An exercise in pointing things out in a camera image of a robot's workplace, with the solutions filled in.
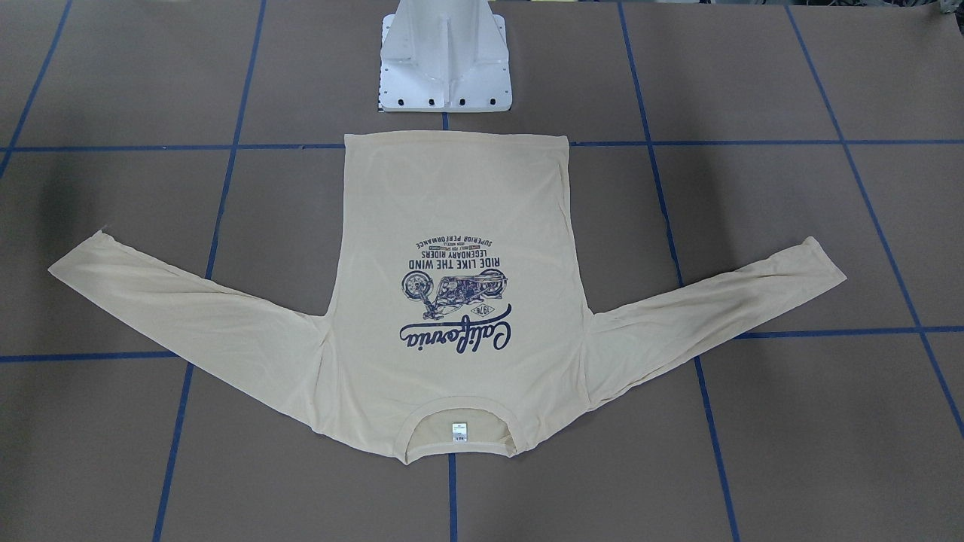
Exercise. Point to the cream long-sleeve graphic shirt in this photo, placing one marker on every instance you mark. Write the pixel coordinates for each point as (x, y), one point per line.
(458, 321)

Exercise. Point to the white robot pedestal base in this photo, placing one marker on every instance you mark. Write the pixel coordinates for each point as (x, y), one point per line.
(444, 56)

